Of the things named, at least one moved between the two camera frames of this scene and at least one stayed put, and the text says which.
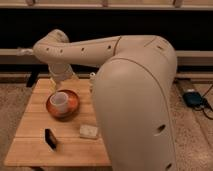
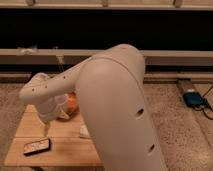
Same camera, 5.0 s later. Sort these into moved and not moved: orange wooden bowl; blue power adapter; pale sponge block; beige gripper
Moved: beige gripper
Not moved: pale sponge block; orange wooden bowl; blue power adapter
